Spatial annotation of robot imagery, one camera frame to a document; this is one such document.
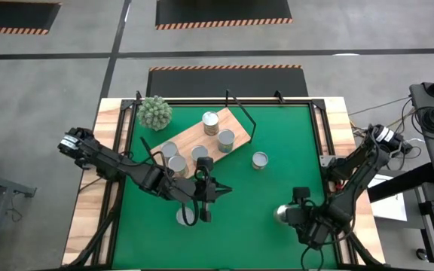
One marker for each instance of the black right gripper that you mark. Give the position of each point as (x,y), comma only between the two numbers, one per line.
(311,226)

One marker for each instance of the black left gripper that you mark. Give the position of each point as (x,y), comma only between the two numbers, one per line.
(203,190)

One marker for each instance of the pineapple label tin can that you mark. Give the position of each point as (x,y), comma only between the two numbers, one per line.
(199,151)
(177,163)

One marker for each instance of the short green fruit can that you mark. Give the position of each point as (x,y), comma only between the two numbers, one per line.
(259,159)

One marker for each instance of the white Saucy O's can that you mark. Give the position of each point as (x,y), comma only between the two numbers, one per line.
(179,217)

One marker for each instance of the blue cherries label can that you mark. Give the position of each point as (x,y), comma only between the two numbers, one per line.
(226,136)

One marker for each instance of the blue label tin can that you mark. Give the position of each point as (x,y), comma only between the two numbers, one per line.
(169,148)

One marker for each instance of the peaches label tin can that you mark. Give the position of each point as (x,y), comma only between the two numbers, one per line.
(210,119)

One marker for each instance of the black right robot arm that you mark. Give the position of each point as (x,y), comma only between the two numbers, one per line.
(364,165)

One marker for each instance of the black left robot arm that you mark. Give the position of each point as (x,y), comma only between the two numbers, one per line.
(119,167)

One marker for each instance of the white paper sheet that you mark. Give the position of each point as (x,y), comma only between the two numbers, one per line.
(388,207)

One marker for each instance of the green succulent in white pot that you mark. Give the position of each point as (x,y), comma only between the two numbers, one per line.
(154,113)

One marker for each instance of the black mat orange-striped edge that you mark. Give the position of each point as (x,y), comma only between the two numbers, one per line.
(224,11)
(224,81)
(13,13)

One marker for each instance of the black beam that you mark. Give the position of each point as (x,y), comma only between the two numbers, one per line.
(401,184)

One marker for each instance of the small black round object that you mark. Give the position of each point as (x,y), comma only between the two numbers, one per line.
(421,254)

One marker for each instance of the wooden shelf with black frame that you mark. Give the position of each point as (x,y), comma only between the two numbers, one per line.
(194,137)

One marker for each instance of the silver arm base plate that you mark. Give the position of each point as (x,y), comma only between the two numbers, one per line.
(326,161)

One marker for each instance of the black aluminium table frame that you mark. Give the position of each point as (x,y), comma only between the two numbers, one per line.
(300,102)

